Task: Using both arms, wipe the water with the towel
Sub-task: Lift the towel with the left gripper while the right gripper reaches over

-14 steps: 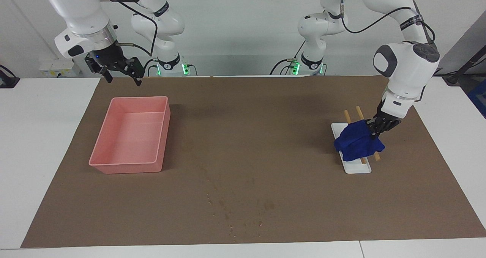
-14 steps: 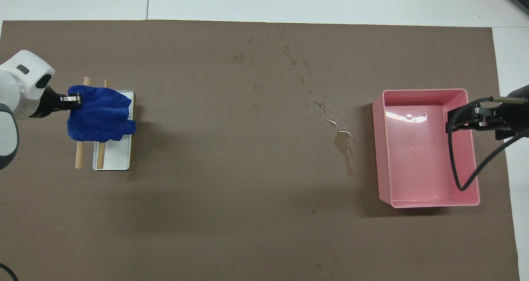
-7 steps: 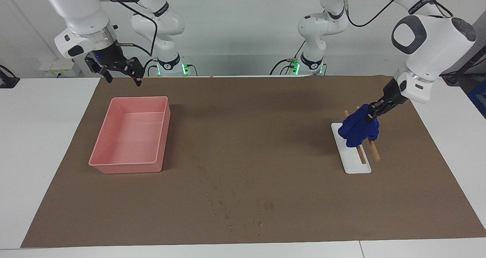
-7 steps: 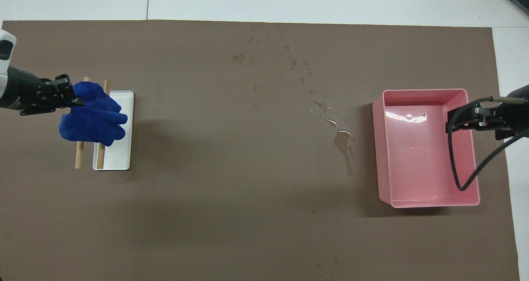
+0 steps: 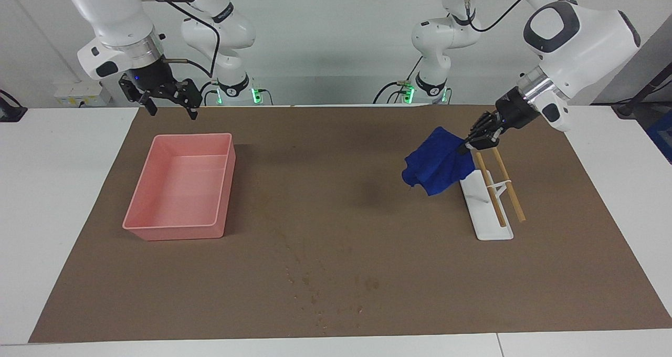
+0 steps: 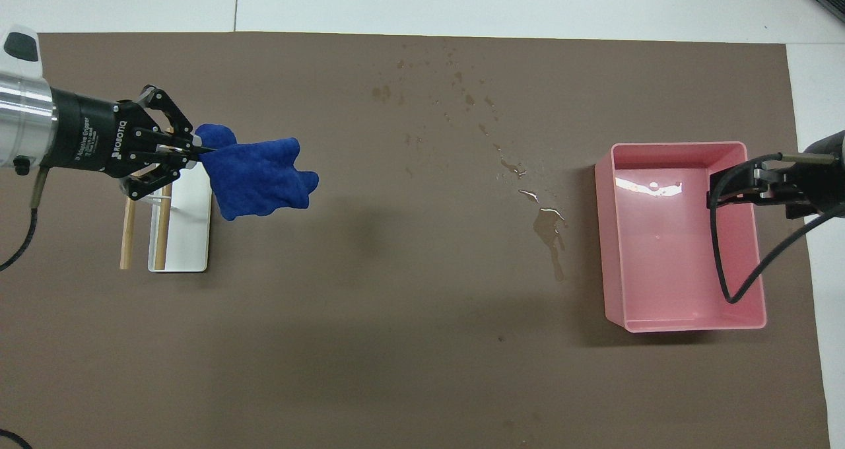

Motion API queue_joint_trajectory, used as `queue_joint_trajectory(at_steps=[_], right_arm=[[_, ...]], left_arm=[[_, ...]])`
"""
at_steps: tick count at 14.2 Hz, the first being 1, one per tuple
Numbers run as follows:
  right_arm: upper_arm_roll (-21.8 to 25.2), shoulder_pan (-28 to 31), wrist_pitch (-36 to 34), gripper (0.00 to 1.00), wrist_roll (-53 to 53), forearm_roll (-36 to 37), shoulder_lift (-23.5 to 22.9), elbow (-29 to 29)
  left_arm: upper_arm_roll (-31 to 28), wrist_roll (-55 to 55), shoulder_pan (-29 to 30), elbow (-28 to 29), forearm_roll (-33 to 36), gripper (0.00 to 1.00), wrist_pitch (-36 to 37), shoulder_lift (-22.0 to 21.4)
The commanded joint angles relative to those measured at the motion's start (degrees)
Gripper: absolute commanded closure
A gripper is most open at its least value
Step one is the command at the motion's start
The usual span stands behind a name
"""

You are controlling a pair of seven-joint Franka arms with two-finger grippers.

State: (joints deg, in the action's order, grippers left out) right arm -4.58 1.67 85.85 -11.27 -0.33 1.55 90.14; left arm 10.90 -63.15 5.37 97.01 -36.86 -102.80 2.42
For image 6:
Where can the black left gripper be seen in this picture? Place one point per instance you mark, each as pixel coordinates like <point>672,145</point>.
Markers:
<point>92,135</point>

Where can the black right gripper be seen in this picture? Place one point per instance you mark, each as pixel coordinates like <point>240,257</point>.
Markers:
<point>825,185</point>

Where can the blue towel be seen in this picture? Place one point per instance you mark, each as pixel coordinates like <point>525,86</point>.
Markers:
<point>257,175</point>

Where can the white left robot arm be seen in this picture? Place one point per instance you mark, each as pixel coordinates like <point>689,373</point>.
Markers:
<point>20,115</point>

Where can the spilled water puddle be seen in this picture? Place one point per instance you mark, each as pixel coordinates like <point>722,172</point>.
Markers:
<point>548,226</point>

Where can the white rack with wooden rods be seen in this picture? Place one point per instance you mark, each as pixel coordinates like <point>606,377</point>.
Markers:
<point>188,238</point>

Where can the pink plastic bin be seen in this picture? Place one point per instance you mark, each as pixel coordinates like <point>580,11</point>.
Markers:
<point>667,264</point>

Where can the brown table mat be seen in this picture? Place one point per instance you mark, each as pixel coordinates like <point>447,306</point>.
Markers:
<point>396,304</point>

